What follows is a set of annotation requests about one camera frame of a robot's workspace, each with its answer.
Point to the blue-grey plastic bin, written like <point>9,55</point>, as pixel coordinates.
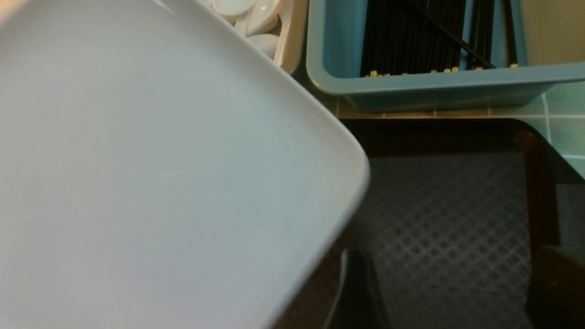
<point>550,45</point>

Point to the grey-brown plastic bin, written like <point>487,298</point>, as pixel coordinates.
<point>289,52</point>

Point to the black serving tray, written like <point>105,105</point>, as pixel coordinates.
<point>454,216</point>

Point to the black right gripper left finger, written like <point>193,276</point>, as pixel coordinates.
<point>358,303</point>

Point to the pile of white spoons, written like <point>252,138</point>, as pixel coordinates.
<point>264,23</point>

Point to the bundle of black chopsticks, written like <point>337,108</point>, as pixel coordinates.
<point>403,37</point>

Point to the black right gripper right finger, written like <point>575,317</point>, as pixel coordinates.
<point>556,294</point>

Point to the large white square plate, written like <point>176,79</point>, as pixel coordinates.
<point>157,171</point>

